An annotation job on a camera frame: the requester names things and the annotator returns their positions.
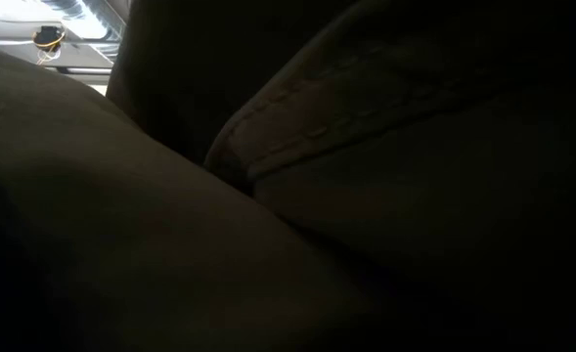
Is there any beige garment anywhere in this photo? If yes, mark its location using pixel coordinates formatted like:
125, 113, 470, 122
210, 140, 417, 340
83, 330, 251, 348
0, 44, 391, 352

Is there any tan garment with stitched hem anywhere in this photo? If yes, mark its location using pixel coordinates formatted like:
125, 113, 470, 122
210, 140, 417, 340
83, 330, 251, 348
202, 0, 576, 352

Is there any black ceiling camera, yellow cable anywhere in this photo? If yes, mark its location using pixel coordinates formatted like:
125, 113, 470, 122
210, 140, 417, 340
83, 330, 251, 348
31, 24, 67, 66

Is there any grey ceiling rail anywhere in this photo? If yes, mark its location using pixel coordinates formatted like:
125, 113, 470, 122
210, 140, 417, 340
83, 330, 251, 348
42, 65, 113, 76

